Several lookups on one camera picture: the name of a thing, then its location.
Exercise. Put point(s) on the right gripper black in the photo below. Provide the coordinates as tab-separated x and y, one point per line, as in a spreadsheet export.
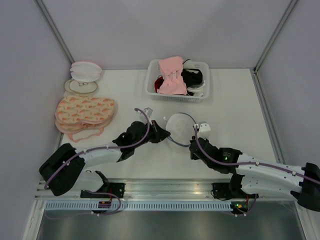
193	156

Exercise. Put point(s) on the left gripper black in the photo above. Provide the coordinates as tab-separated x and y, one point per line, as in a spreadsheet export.
159	133

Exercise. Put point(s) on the white mesh laundry bag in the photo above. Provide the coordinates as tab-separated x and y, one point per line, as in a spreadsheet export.
180	125

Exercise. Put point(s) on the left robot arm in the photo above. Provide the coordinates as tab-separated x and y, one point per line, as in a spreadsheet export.
68	167

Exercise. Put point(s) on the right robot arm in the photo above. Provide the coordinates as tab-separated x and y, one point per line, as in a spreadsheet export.
253	176

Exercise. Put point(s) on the dark red bra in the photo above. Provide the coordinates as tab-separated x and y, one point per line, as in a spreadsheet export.
158	83

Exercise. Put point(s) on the white bra in basket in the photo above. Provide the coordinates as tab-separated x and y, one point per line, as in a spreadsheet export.
188	64

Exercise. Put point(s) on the black bra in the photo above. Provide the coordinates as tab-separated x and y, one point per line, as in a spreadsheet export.
193	78

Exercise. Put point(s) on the pink bra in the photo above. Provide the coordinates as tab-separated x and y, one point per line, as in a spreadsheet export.
171	69

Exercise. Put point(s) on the white pink-edged flat bag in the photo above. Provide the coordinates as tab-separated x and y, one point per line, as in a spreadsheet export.
85	134

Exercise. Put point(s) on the beige round laundry bag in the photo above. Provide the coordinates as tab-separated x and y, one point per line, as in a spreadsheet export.
80	88

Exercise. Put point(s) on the white pink-trimmed laundry bags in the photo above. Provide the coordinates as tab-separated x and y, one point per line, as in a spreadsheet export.
84	71

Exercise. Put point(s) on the white plastic basket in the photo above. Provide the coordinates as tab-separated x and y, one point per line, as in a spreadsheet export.
153	72

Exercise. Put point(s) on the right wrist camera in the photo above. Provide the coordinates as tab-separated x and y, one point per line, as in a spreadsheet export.
203	130

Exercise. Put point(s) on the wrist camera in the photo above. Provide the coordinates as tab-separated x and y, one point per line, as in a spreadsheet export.
148	111
203	130

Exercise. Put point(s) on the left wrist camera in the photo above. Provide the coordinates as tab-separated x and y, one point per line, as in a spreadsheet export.
148	111

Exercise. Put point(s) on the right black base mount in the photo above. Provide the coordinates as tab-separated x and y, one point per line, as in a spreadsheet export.
221	191

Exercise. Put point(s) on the aluminium front rail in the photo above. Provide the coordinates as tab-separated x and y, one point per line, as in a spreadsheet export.
158	189

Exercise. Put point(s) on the aluminium rail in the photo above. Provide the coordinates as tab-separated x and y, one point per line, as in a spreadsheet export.
158	189
269	122

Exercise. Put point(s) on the right side aluminium rail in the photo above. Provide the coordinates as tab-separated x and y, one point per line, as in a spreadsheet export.
269	122

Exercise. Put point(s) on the white slotted cable duct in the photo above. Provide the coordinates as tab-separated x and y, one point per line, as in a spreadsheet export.
54	205

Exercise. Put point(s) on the right aluminium frame post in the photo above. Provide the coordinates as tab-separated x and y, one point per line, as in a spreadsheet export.
277	31

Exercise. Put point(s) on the aluminium frame post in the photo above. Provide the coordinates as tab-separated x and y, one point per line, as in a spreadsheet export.
45	13
277	31

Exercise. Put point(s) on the left aluminium frame post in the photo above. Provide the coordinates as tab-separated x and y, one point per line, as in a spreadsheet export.
45	13

